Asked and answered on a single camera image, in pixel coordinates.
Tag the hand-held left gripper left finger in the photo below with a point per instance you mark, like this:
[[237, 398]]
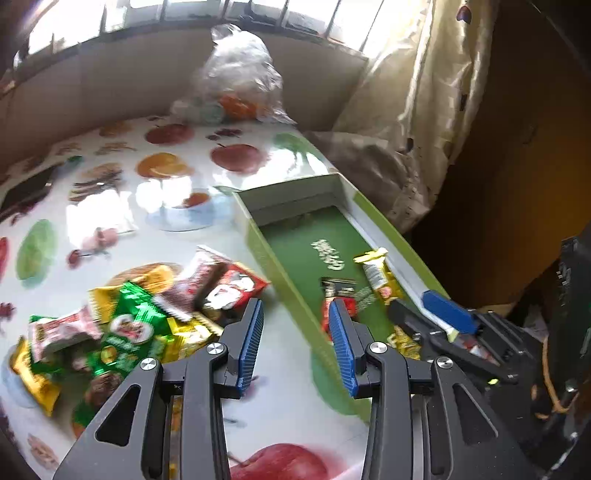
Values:
[[251, 341]]

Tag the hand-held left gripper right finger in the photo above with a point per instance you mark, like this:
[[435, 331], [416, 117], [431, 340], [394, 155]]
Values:
[[344, 350]]

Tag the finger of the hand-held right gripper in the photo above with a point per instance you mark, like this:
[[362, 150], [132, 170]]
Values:
[[448, 309], [425, 337]]

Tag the plain yellow snack packet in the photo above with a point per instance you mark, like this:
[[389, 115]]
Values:
[[402, 341]]

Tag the black red snack packet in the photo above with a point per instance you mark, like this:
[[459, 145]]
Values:
[[339, 290]]

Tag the gold white-label snack packet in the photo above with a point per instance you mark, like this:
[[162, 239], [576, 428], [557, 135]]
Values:
[[376, 274]]

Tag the green cardboard box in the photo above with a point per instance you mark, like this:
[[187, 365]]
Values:
[[295, 240]]

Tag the pile of assorted snack packets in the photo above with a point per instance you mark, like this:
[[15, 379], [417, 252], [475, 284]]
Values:
[[134, 318]]

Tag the fruit print tablecloth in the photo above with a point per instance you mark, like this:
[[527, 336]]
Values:
[[138, 207]]

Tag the brown wooden wardrobe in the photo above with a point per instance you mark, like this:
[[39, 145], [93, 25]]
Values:
[[531, 138]]

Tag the cream patterned curtain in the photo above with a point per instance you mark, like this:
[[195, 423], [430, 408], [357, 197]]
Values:
[[415, 115]]

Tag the clear plastic bag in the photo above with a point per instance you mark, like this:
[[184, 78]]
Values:
[[235, 69]]

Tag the barred window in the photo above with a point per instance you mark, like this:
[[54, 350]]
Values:
[[184, 18]]

